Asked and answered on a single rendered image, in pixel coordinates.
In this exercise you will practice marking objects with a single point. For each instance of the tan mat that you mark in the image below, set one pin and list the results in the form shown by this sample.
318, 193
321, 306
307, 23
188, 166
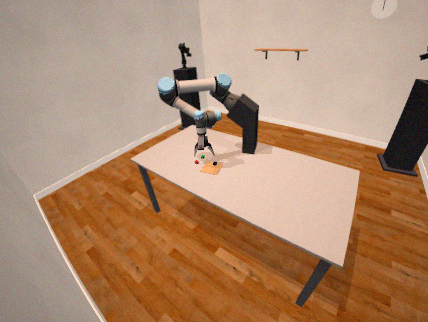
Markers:
211, 169

